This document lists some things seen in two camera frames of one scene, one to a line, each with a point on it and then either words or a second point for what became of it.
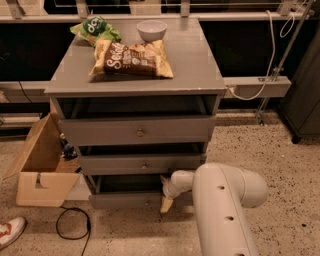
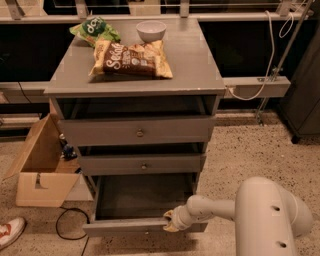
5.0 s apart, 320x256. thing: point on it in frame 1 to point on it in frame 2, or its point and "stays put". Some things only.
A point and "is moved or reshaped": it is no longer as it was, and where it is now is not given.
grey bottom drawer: [122, 200] is moved or reshaped
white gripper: [170, 189] to [179, 218]
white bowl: [152, 30] stays put
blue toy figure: [69, 151] stays put
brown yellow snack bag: [148, 59] stays put
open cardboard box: [44, 176] stays put
